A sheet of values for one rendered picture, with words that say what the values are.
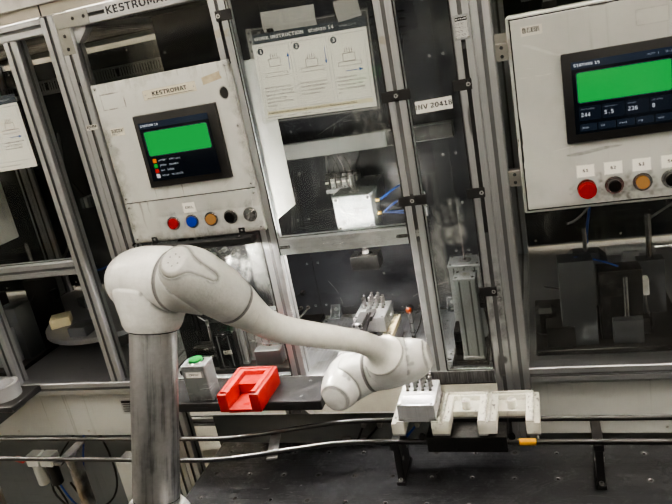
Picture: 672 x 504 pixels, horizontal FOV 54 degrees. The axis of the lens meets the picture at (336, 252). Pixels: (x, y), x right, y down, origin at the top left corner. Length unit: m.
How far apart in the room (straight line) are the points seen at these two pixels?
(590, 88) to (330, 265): 1.10
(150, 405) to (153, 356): 0.10
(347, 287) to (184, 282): 1.13
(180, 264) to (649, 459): 1.28
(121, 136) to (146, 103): 0.13
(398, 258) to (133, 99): 0.97
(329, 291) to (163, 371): 1.02
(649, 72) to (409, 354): 0.82
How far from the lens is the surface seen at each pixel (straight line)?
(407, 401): 1.75
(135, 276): 1.40
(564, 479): 1.87
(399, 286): 2.28
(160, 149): 1.89
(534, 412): 1.75
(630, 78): 1.63
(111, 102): 1.97
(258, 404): 1.87
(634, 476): 1.89
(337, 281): 2.33
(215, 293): 1.30
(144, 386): 1.46
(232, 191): 1.85
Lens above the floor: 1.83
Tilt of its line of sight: 17 degrees down
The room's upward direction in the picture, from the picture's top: 11 degrees counter-clockwise
